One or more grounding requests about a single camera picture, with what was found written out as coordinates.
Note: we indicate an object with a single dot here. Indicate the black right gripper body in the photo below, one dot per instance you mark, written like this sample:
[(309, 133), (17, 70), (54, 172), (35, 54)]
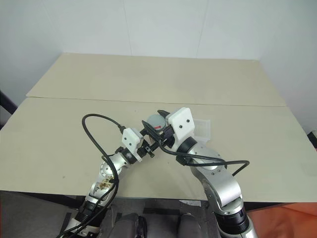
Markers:
[(169, 135)]

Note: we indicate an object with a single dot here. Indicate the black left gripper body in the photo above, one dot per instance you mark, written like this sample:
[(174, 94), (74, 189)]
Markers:
[(146, 149)]

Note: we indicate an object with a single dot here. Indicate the small jar with red label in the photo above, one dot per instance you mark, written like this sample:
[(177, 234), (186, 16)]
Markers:
[(158, 128)]

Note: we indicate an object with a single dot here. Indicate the grey round jar lid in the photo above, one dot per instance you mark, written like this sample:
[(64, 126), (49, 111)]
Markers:
[(155, 120)]

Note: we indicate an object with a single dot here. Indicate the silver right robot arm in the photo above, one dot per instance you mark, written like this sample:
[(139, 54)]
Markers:
[(223, 184)]

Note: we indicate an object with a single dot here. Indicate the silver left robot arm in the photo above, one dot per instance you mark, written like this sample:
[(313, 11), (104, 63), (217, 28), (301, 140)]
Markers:
[(107, 171)]

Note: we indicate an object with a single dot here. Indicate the clear plastic box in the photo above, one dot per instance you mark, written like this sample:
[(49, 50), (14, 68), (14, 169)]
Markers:
[(204, 129)]

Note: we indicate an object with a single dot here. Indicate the white paper label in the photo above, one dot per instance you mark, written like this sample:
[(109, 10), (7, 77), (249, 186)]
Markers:
[(190, 202)]

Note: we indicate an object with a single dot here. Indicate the dark rounded shape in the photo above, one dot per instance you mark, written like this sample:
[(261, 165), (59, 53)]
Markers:
[(188, 225), (131, 225)]

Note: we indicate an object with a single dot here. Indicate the orange cloth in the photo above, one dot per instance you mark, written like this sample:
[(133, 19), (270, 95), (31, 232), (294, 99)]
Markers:
[(284, 218)]

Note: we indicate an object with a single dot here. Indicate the black and white object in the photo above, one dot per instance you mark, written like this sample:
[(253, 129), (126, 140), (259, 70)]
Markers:
[(313, 136)]

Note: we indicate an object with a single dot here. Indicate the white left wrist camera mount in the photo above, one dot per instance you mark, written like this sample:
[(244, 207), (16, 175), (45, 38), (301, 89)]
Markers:
[(130, 141)]

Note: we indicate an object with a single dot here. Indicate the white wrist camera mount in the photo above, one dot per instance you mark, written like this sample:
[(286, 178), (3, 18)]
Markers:
[(182, 121), (130, 141)]

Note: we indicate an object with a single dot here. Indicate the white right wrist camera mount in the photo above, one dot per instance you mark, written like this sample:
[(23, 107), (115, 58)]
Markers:
[(182, 121)]

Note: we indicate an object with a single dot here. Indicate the dark chair frame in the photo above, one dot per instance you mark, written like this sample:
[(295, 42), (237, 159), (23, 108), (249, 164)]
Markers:
[(6, 104)]

